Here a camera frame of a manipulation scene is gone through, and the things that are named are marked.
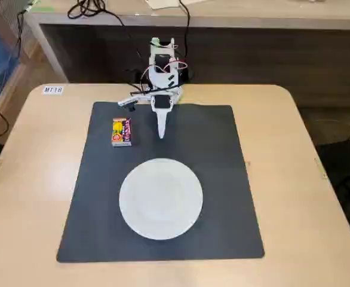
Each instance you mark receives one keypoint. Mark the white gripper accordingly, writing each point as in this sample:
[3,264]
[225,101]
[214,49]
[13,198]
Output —
[162,116]

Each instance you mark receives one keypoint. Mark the colourful candy box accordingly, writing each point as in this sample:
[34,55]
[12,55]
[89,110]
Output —
[122,133]

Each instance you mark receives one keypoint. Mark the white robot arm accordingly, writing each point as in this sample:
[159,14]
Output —
[160,77]

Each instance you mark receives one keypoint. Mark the white round dish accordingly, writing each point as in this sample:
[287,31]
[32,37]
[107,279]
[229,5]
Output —
[161,198]

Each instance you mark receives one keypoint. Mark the dark grey rubber mat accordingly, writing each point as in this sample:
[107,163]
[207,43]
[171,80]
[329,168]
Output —
[193,134]

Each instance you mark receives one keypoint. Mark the black power plug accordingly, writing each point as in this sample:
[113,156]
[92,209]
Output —
[185,76]

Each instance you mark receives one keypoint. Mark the green tape piece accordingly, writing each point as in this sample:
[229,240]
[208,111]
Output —
[155,43]
[42,7]

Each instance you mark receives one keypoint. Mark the white MT18 label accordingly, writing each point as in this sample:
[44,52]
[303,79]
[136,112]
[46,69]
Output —
[53,90]

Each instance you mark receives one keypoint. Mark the white paper sheet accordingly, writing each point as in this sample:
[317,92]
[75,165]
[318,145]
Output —
[163,3]

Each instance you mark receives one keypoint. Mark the beige wooden desk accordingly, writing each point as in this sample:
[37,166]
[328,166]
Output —
[252,18]

